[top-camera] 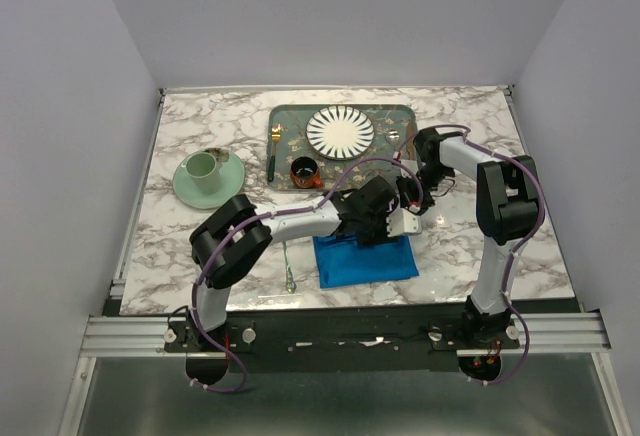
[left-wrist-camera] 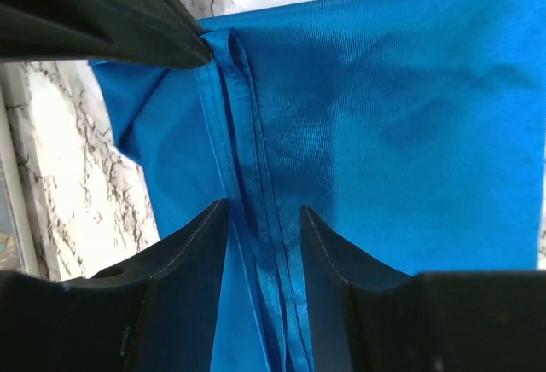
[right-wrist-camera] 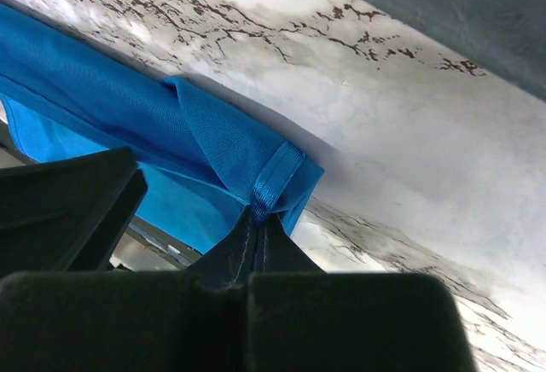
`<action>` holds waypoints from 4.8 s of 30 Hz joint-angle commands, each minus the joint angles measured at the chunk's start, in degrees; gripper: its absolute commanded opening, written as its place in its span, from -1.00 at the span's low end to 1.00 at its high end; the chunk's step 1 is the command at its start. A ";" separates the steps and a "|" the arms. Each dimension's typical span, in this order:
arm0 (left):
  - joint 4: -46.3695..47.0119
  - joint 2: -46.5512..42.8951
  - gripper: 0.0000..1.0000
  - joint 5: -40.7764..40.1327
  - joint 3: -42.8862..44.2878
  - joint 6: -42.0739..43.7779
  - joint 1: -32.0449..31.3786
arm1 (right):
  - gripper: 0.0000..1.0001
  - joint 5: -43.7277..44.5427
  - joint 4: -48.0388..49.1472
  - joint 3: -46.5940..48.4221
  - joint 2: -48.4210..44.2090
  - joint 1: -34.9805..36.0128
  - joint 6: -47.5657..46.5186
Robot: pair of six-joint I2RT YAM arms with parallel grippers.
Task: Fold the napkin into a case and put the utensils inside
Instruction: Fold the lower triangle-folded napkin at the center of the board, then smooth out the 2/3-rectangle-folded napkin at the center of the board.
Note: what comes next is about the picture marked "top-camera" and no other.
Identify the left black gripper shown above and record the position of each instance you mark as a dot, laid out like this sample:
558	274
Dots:
381	237

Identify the silver spoon on tray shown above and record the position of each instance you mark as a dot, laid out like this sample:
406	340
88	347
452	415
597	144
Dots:
393	137

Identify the green floral serving tray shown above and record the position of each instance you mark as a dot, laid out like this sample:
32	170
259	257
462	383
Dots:
294	144

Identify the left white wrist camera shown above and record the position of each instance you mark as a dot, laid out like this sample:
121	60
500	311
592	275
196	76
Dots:
403	222

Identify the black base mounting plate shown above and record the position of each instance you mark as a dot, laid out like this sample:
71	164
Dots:
440	337

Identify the blue cloth napkin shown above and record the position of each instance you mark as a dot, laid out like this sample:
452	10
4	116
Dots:
343	262

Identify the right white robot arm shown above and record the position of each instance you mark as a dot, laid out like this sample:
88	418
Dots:
510	209

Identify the gold fork green handle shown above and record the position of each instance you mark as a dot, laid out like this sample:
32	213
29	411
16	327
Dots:
276	133

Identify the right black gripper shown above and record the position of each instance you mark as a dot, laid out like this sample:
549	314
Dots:
407	196

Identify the green saucer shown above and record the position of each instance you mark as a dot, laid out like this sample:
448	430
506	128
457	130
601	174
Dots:
231	180

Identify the orange black mug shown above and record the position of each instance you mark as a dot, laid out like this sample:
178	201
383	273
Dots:
304	173

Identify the iridescent gold spoon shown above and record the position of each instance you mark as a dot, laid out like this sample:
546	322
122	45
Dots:
290	283

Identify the green cup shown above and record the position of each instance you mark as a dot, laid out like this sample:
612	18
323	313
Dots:
203	170

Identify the white blue striped plate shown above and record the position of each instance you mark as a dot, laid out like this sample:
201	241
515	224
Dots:
340	132

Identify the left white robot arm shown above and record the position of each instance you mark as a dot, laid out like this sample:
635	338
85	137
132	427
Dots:
232	240

